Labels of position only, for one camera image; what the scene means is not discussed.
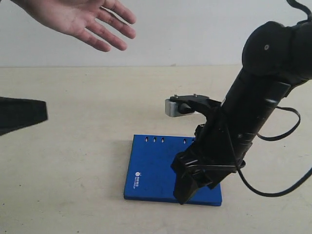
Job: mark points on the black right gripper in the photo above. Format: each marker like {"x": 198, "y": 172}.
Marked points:
{"x": 207, "y": 161}

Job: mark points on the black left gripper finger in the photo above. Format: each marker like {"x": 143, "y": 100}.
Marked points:
{"x": 18, "y": 113}

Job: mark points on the blue ring-bound notebook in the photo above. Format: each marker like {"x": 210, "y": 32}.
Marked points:
{"x": 149, "y": 176}

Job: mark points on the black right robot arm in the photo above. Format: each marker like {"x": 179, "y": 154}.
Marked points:
{"x": 275, "y": 60}

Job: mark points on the person's open hand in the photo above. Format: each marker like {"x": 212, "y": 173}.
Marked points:
{"x": 84, "y": 20}

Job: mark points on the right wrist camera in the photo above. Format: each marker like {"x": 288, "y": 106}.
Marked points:
{"x": 177, "y": 106}

